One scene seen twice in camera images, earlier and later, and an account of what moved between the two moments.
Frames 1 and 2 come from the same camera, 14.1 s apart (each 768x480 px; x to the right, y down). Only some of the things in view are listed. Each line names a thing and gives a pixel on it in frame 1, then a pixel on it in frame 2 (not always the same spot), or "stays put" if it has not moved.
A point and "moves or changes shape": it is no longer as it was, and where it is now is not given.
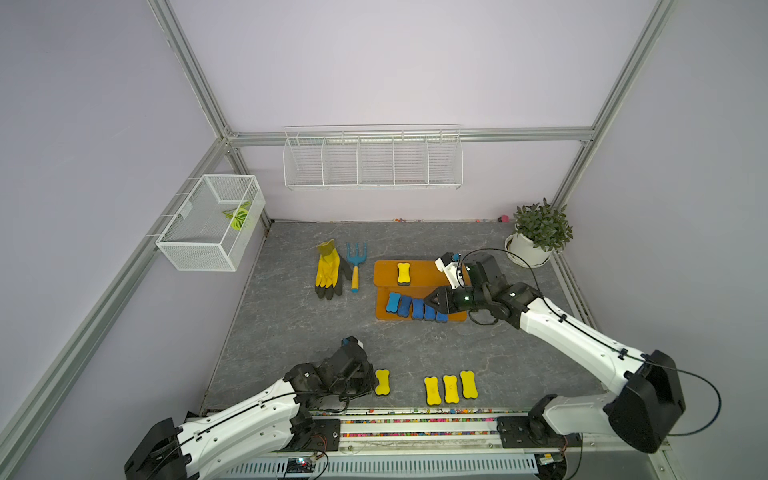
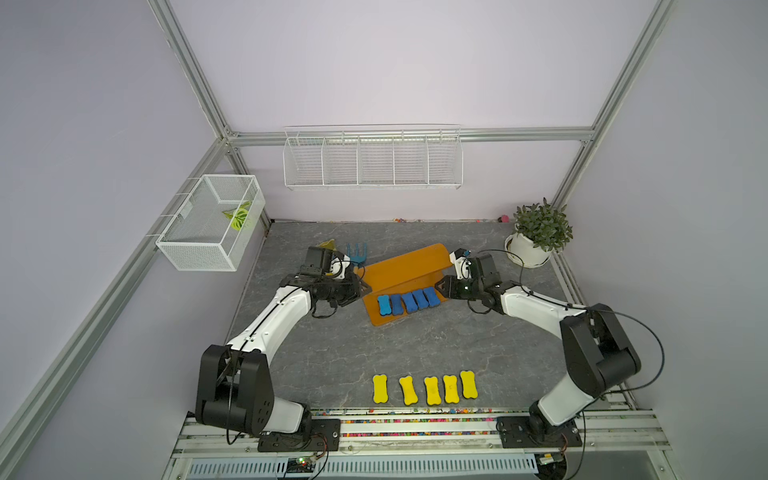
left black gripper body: (357, 385) to (341, 291)
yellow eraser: (469, 384) stays put
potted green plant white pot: (540, 228) stays put
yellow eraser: (432, 389) stays put
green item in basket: (239, 215) stays put
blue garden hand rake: (355, 261) stays put
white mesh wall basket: (211, 228) stays put
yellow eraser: (403, 274) to (408, 390)
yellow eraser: (383, 377) moves or changes shape
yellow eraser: (451, 389) stays put
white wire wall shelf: (373, 157) stays put
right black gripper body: (465, 297) to (465, 288)
